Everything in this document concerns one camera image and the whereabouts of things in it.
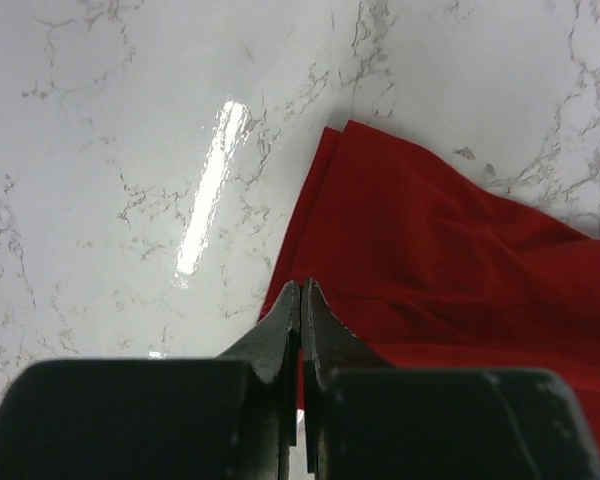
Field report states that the dark red t-shirt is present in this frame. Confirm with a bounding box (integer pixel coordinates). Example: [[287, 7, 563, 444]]
[[264, 121, 600, 446]]

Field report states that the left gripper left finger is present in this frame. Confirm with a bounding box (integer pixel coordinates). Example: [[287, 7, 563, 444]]
[[0, 282, 301, 479]]

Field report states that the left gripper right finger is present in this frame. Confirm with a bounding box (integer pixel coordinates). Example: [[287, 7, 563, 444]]
[[301, 280, 600, 479]]

